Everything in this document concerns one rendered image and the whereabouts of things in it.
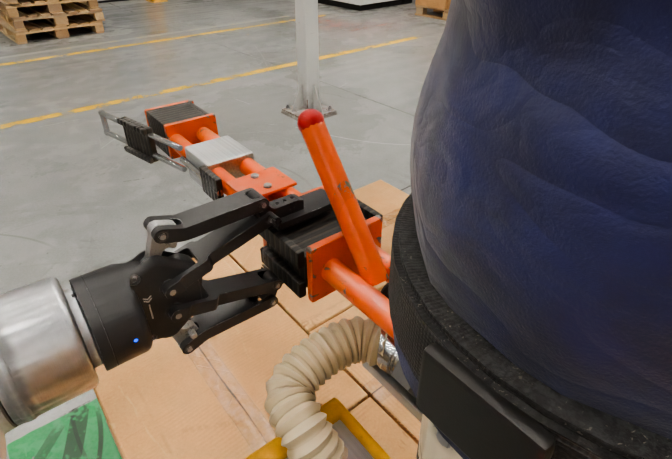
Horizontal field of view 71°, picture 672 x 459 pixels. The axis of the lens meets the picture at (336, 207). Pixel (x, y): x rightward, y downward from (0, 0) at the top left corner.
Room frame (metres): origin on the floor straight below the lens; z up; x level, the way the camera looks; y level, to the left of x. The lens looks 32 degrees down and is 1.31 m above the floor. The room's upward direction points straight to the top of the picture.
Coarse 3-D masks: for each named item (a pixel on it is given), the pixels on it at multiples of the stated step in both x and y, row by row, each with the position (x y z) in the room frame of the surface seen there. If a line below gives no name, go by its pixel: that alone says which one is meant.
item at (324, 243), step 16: (304, 192) 0.40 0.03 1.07; (368, 208) 0.38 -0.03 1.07; (304, 224) 0.37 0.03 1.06; (320, 224) 0.37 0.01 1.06; (336, 224) 0.37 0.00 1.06; (368, 224) 0.35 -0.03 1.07; (272, 240) 0.34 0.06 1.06; (288, 240) 0.33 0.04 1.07; (304, 240) 0.34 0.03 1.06; (320, 240) 0.34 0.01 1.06; (336, 240) 0.33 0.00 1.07; (272, 256) 0.35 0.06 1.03; (288, 256) 0.32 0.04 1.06; (304, 256) 0.32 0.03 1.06; (320, 256) 0.31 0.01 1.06; (336, 256) 0.33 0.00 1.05; (288, 272) 0.33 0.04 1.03; (304, 272) 0.32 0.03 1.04; (320, 272) 0.31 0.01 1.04; (304, 288) 0.31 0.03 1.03; (320, 288) 0.31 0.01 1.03
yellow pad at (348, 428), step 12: (324, 408) 0.26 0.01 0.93; (336, 408) 0.26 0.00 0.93; (336, 420) 0.25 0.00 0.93; (348, 420) 0.25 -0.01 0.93; (348, 432) 0.23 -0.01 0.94; (360, 432) 0.24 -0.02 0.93; (276, 444) 0.23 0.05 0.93; (348, 444) 0.22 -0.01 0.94; (360, 444) 0.22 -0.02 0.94; (372, 444) 0.23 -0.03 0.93; (252, 456) 0.22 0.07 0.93; (264, 456) 0.22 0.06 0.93; (276, 456) 0.22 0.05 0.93; (348, 456) 0.21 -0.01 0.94; (360, 456) 0.21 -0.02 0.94; (372, 456) 0.22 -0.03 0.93; (384, 456) 0.22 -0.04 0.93
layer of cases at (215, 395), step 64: (384, 192) 1.31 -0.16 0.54; (256, 256) 0.98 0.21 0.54; (256, 320) 0.75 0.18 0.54; (320, 320) 0.75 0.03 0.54; (128, 384) 0.58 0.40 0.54; (192, 384) 0.58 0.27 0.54; (256, 384) 0.58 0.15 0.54; (128, 448) 0.45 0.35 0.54; (192, 448) 0.45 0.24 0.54; (256, 448) 0.45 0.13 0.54; (384, 448) 0.45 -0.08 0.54
